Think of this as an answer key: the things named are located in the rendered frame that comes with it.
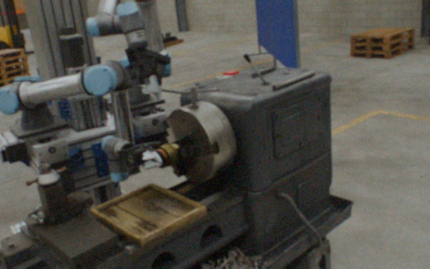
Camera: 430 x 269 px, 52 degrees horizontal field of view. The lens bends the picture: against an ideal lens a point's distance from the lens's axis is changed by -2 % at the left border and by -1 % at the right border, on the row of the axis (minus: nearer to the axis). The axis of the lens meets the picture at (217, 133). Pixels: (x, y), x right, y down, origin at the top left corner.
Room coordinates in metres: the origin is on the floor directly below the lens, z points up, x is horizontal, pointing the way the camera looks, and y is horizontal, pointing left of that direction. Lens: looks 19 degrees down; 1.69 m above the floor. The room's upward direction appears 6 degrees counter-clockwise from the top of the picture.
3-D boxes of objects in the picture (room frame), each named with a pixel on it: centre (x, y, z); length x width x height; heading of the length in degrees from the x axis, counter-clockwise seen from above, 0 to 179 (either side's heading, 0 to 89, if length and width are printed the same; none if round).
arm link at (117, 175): (1.81, 0.43, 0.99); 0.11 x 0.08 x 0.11; 170
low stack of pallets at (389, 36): (9.08, -3.56, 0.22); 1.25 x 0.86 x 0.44; 133
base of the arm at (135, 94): (2.25, 0.40, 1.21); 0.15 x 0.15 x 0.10
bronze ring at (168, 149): (1.64, 0.20, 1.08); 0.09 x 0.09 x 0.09; 43
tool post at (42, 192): (1.40, 0.58, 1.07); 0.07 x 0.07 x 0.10; 41
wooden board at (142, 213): (1.55, 0.30, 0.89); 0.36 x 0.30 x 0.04; 41
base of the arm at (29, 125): (1.99, 0.82, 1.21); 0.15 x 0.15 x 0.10
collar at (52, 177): (1.41, 0.59, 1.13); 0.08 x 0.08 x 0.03
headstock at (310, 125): (2.02, -0.20, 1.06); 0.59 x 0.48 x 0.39; 131
